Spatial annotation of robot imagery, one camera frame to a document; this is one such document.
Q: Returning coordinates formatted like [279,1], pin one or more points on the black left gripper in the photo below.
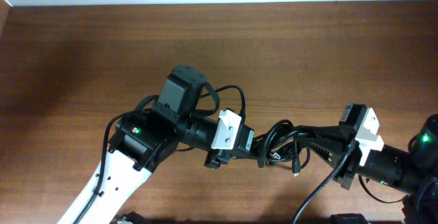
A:
[217,156]

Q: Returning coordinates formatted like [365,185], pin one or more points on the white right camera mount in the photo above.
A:
[367,135]

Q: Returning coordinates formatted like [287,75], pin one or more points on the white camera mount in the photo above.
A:
[227,129]
[367,135]

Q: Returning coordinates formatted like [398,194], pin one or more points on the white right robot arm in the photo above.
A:
[413,172]

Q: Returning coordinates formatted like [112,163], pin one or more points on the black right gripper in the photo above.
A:
[351,148]

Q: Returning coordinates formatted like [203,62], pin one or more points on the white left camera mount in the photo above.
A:
[227,129]

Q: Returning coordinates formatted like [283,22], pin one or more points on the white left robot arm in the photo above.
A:
[186,111]

